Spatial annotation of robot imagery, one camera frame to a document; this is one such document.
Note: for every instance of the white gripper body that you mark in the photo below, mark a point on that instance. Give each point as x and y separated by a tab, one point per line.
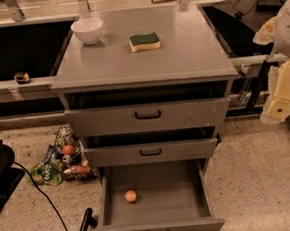
288	34

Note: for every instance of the orange fruit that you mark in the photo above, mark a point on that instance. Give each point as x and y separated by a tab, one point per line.
130	196

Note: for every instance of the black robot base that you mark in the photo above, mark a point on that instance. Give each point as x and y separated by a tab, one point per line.
9	176

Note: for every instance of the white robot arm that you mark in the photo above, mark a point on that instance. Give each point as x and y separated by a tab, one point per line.
277	31

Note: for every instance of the grey drawer cabinet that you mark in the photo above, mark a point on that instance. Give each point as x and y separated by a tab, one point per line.
190	65

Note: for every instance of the grey open bottom drawer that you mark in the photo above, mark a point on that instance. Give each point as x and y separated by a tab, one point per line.
171	196

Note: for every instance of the grey middle drawer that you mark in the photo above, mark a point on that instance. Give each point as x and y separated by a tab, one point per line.
150	152

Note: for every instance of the grey top drawer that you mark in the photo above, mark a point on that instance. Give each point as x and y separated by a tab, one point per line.
147	117

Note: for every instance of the black bar near drawer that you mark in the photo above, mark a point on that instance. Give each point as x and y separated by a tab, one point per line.
88	220

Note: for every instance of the black tray stand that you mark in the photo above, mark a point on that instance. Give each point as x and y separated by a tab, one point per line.
235	23

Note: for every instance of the black power adapter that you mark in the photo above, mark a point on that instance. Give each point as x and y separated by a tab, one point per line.
269	5

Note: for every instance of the green yellow sponge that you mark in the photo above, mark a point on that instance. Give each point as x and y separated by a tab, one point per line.
144	42

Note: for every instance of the white bowl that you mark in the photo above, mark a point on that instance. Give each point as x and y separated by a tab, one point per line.
88	30

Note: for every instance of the red snack packet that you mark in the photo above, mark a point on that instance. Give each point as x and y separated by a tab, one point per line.
78	170

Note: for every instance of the red apple on floor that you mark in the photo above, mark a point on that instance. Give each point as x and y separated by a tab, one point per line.
68	149

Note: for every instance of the small metal can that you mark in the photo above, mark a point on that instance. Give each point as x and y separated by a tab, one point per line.
66	159

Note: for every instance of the green snack bag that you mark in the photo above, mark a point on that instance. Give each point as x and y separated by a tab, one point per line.
48	173

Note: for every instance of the small yellow black toy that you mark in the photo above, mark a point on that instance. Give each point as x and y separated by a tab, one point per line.
22	77

